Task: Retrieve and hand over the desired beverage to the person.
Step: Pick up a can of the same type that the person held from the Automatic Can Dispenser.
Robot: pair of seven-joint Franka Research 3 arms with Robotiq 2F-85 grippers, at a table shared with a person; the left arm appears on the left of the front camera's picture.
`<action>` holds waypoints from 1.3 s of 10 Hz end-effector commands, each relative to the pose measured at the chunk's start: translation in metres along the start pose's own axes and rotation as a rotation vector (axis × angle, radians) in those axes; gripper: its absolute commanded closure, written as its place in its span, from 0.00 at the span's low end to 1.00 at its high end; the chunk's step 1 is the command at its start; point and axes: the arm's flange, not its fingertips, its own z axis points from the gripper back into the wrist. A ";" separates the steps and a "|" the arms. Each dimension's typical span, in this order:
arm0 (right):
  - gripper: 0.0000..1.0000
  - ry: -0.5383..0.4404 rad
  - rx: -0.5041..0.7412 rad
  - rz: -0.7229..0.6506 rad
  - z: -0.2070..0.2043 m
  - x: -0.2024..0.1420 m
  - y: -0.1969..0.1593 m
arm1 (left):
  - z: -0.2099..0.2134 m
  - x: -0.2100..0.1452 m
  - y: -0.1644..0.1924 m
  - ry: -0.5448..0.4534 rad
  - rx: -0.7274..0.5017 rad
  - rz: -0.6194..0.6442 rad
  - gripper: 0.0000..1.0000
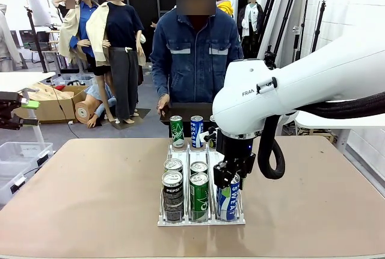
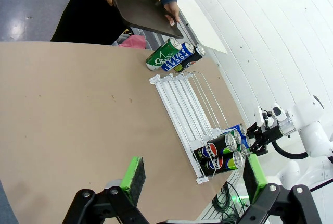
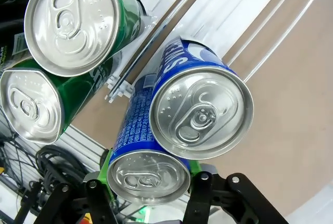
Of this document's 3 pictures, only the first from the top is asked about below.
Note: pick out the dark brown serving tray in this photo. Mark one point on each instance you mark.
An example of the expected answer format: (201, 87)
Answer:
(186, 111)

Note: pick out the lying mannequin in light blue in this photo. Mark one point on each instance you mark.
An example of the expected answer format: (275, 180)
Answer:
(82, 111)

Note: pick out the clear plastic storage bin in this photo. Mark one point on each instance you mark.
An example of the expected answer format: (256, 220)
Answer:
(18, 150)
(9, 180)

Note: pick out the person's right forearm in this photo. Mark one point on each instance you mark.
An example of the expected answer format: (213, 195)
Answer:
(159, 78)

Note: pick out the background person in black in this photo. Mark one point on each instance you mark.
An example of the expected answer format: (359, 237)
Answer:
(63, 9)

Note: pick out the grey reflective panel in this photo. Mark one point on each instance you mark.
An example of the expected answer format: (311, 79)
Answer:
(39, 10)

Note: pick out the white can dispenser rack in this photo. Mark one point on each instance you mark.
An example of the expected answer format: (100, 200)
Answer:
(213, 156)

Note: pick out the wooden crate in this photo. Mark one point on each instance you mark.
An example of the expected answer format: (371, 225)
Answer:
(323, 135)

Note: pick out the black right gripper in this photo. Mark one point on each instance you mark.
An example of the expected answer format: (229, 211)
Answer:
(236, 149)

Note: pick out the black light stand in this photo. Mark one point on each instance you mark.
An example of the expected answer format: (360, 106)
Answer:
(323, 4)

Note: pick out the blue Pocari Sweat can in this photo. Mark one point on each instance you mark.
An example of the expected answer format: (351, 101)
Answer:
(230, 204)
(197, 132)

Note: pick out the person in denim jacket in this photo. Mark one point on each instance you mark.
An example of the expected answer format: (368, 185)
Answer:
(195, 60)

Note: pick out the brown cardboard box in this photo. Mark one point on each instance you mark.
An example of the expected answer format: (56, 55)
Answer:
(51, 110)

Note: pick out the person's right hand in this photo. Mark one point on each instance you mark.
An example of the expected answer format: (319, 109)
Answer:
(163, 104)

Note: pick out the green Chilsung cider can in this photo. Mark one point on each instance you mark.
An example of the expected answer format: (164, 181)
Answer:
(199, 198)
(198, 167)
(177, 132)

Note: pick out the black tripod stand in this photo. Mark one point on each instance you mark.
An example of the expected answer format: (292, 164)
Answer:
(36, 37)

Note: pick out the black camera on tripod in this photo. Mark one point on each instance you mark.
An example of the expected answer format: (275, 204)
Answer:
(269, 58)

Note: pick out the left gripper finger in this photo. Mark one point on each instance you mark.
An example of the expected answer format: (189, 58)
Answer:
(12, 101)
(12, 122)

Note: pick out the mannequin with white jacket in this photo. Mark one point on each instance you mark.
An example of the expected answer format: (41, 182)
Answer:
(249, 18)

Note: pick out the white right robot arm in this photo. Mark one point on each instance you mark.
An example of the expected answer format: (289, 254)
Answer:
(316, 75)

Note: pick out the mannequin with grey coat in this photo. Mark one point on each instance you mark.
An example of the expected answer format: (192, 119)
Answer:
(7, 39)

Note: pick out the dark mannequin base plate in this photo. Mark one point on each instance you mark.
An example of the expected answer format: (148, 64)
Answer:
(141, 113)

